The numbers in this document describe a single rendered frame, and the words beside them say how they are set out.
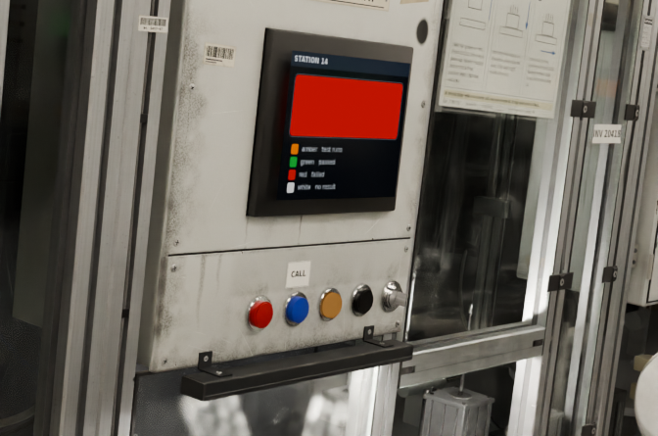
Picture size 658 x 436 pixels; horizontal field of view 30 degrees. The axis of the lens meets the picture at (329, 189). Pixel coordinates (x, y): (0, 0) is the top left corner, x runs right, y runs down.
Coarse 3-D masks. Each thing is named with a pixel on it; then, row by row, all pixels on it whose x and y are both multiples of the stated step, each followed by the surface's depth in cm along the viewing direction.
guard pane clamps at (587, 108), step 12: (576, 108) 184; (588, 108) 187; (636, 108) 198; (624, 120) 196; (636, 120) 199; (552, 276) 186; (564, 276) 189; (612, 276) 201; (552, 288) 187; (564, 288) 190; (588, 432) 204
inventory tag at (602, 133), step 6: (594, 126) 189; (600, 126) 191; (606, 126) 192; (612, 126) 194; (618, 126) 195; (594, 132) 190; (600, 132) 191; (606, 132) 193; (612, 132) 194; (618, 132) 196; (594, 138) 190; (600, 138) 191; (606, 138) 193; (612, 138) 194; (618, 138) 196
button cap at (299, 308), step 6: (294, 300) 138; (300, 300) 139; (306, 300) 140; (294, 306) 138; (300, 306) 139; (306, 306) 140; (288, 312) 138; (294, 312) 138; (300, 312) 139; (306, 312) 140; (294, 318) 138; (300, 318) 139
